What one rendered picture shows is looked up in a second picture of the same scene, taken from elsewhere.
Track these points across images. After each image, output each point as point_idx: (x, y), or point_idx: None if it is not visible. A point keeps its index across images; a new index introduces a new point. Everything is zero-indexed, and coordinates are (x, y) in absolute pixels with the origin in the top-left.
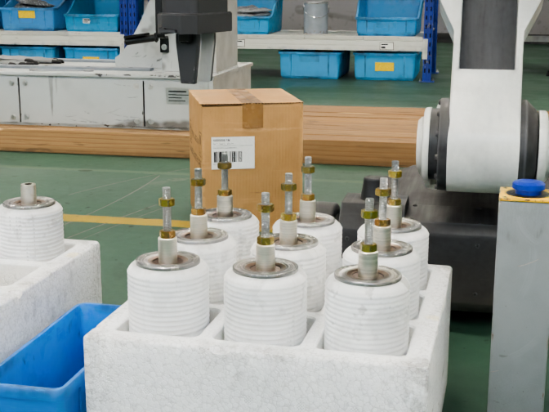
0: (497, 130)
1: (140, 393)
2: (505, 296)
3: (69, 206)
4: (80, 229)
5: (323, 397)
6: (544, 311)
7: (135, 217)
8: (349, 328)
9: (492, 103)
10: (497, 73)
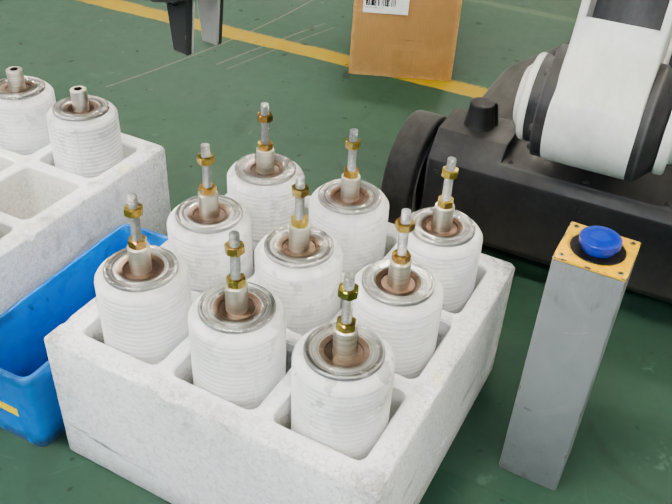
0: (611, 111)
1: (100, 404)
2: (540, 356)
3: (241, 15)
4: (235, 52)
5: (268, 475)
6: (583, 385)
7: (294, 40)
8: (306, 413)
9: (616, 72)
10: (634, 31)
